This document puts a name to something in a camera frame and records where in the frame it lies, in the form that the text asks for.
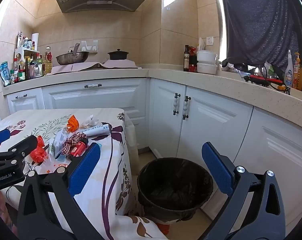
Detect crumpled plastic bags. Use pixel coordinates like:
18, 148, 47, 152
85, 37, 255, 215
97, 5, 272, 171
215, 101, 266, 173
221, 59, 249, 74

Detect dark grey curtain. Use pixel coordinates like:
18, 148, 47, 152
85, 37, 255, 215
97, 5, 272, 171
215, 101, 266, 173
217, 0, 302, 67

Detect red black marker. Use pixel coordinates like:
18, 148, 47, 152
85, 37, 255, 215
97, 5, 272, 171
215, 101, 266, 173
71, 141, 89, 157

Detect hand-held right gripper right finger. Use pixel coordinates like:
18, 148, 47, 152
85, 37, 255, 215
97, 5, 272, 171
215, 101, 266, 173
202, 142, 287, 240

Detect black trash bin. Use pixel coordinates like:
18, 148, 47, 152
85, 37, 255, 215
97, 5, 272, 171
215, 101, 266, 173
137, 157, 214, 222

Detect red hair clipper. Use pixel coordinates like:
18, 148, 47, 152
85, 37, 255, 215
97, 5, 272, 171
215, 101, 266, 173
243, 74, 285, 87

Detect floral tablecloth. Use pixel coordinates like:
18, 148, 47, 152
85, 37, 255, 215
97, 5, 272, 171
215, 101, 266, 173
0, 108, 169, 240

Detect steel wok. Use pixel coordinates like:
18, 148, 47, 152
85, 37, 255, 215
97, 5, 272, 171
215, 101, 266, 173
56, 51, 90, 65

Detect light blue packet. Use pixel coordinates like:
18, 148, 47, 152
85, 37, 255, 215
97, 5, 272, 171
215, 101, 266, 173
52, 129, 67, 161

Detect white orange printed wrapper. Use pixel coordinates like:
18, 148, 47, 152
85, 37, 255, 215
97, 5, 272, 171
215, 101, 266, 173
28, 155, 71, 175

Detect red packaging box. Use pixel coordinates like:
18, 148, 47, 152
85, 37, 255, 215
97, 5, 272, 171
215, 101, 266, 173
188, 45, 198, 72

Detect black power cable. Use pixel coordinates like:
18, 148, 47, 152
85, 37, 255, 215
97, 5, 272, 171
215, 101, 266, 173
260, 65, 291, 95

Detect white tissue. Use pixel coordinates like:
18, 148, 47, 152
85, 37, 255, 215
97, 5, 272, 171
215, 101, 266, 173
81, 114, 97, 128

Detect dark glass bottle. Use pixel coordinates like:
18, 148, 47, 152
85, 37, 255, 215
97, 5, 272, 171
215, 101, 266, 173
183, 45, 190, 72

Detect black lidded pot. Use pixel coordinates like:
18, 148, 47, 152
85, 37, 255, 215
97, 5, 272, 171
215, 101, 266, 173
107, 49, 129, 60

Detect white spice rack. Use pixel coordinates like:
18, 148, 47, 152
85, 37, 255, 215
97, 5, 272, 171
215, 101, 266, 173
14, 47, 40, 63

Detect row of condiment bottles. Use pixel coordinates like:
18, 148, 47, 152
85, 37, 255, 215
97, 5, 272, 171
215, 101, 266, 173
9, 30, 53, 84

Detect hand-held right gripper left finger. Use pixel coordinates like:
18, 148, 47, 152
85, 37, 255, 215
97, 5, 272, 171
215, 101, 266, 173
17, 142, 104, 240

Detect pink stove cover cloth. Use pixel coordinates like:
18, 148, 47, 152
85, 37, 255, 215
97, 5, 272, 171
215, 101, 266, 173
44, 59, 139, 76

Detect white kitchen cabinet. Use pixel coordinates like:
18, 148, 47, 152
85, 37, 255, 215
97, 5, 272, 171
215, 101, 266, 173
6, 76, 302, 240

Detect orange plastic bag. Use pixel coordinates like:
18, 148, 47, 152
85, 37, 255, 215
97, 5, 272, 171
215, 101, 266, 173
29, 135, 49, 163

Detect orange dish soap bottle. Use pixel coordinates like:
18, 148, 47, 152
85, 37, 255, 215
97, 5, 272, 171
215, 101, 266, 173
292, 52, 302, 92

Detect white blue tube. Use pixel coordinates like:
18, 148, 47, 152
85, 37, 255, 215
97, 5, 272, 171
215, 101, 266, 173
77, 123, 112, 137

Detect beige stone countertop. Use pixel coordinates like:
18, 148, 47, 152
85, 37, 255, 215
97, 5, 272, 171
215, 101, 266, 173
3, 65, 302, 120

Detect orange snack wrapper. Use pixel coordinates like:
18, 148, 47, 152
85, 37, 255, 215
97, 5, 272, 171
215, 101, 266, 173
67, 115, 80, 132

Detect blue seasoning pouch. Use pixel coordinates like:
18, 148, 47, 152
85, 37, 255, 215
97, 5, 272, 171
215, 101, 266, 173
0, 61, 11, 87

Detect white blue spray bottle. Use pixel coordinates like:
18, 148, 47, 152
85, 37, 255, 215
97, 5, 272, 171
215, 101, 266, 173
283, 50, 294, 88

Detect cabinet door handle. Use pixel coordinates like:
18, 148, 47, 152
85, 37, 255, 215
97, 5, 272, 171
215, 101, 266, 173
183, 96, 191, 120
174, 93, 181, 115

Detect white wall socket pair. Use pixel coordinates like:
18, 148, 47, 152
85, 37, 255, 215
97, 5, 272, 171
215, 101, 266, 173
81, 40, 98, 53

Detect white lidded container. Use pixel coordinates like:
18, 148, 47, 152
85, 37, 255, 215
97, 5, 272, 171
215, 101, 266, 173
196, 50, 218, 63
196, 62, 218, 75

